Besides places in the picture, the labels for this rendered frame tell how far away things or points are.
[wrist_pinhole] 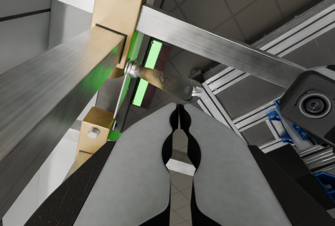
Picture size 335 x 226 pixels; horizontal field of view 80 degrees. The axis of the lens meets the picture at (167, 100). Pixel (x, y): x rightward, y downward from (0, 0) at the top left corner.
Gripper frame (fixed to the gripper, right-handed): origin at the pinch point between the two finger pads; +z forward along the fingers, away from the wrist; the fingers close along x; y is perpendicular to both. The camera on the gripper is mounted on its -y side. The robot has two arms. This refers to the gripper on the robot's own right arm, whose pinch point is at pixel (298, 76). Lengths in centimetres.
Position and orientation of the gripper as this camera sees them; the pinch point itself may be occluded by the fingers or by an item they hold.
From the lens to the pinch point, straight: 36.1
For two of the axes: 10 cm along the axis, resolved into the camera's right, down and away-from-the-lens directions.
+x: 3.5, -8.1, -4.8
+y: 9.4, 3.2, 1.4
